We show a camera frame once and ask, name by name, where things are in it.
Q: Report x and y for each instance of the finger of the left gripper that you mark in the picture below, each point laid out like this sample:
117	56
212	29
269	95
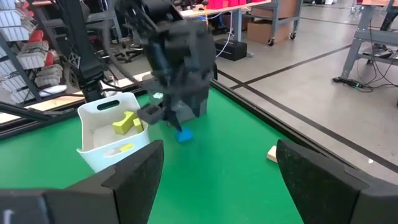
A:
172	116
150	114

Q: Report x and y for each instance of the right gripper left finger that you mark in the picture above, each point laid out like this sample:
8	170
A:
124	199

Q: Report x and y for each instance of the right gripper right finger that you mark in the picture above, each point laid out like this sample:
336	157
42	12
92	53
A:
326	199

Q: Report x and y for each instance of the small yellow-green block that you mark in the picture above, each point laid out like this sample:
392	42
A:
138	126

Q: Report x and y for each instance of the small blue block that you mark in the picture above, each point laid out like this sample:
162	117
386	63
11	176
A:
185	136

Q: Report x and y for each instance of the yellow-green arch block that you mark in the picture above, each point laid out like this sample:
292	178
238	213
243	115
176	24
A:
122	126

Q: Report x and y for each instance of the small beige block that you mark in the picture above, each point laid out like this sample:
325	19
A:
272	154

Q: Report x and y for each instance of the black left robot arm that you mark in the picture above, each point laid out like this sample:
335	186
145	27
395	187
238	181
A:
82	46

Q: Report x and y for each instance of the black equipment box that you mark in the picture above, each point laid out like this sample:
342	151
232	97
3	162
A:
230	49

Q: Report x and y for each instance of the black office chair base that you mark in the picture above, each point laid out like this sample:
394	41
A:
130	53

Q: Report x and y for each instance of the white plastic bin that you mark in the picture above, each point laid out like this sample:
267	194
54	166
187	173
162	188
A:
93	124

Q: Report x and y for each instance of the wooden-topped grey table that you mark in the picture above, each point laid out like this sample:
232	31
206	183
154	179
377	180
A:
237	25

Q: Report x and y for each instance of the red storage box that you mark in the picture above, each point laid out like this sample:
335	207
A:
216	3
237	2

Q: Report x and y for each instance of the brown cardboard box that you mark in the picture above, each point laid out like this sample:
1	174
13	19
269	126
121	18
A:
264	31
286	7

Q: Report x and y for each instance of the grey wheeled metal cart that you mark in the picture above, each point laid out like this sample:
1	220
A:
275	18

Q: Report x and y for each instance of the black power strip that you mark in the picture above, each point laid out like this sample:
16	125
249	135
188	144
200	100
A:
348	82

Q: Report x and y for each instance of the shelf with white parts bins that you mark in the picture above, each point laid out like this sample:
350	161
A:
31	59

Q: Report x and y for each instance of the black flat device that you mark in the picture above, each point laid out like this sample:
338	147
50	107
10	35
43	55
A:
377	53

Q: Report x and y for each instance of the grey workbench frame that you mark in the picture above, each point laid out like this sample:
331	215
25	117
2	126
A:
357	37

